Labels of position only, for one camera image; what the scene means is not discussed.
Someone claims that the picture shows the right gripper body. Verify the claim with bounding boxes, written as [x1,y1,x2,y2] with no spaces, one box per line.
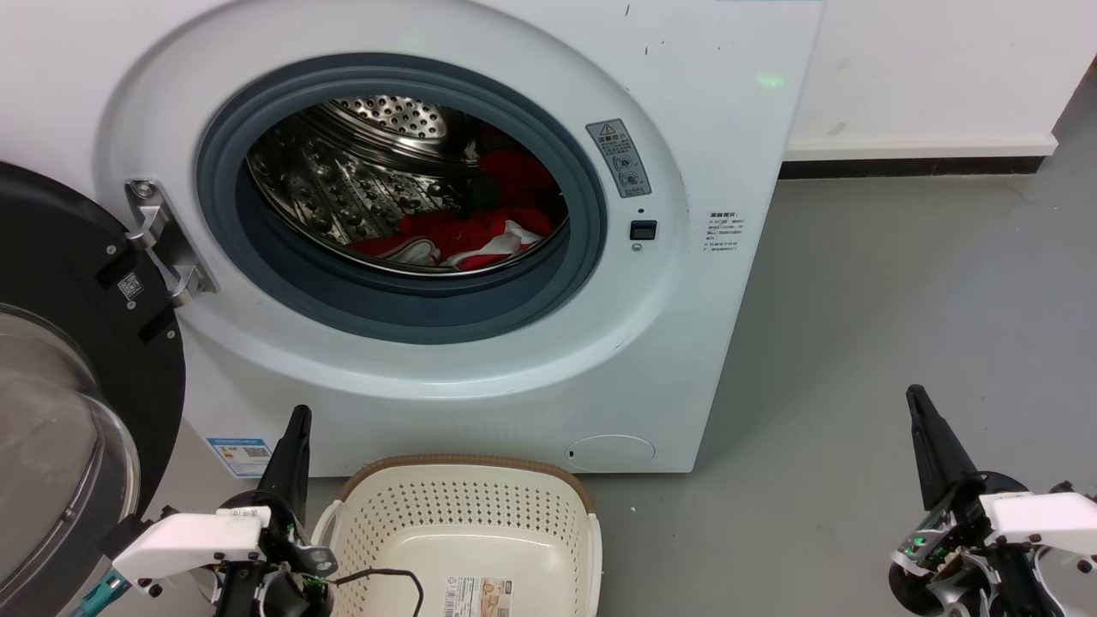
[888,471,1064,617]

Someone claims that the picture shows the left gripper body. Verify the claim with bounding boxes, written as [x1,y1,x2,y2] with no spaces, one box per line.
[213,493,338,617]

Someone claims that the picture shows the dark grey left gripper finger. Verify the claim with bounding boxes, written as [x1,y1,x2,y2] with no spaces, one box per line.
[256,405,303,516]
[283,406,312,523]

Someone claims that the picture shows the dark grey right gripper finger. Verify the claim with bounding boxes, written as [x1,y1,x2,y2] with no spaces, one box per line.
[915,386,980,507]
[906,386,949,512]

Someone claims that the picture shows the red clothing with white stripes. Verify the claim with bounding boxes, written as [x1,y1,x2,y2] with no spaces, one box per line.
[346,123,567,273]

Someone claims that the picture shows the cream perforated laundry basket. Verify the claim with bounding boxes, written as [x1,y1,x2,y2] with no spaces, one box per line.
[311,454,603,617]

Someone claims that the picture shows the printed product label sticker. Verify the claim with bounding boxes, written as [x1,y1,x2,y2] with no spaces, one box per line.
[442,576,514,617]

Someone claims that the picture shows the black round washer door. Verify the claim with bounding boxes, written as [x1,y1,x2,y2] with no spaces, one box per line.
[0,161,187,617]

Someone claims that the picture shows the stainless steel washing machine drum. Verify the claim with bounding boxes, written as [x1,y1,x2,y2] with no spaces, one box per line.
[246,94,572,278]

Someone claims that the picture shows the blue energy label sticker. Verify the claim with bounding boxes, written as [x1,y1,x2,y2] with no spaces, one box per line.
[206,437,274,479]

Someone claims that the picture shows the grey rubber door gasket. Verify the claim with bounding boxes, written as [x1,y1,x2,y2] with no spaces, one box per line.
[195,53,608,345]

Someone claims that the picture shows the white front-load washing machine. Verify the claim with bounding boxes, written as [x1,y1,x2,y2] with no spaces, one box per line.
[0,0,825,477]

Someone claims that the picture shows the metal door hinge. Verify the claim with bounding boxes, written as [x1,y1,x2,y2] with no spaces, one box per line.
[126,178,219,308]

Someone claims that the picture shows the small printed text label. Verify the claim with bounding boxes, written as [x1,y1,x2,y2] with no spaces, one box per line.
[702,210,747,255]

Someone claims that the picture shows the round drain filter cover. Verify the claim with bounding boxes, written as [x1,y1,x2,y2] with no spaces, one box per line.
[565,434,657,473]

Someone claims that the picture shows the white baseboard strip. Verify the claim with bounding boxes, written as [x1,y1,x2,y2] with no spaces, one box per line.
[783,135,1060,162]

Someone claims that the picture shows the grey warning sticker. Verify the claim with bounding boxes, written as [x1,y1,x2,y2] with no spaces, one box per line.
[586,118,653,200]

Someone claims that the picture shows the thin black cable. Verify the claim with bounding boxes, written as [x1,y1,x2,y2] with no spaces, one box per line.
[333,567,426,617]

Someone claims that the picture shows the teal cable connector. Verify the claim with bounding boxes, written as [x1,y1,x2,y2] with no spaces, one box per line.
[70,571,131,617]

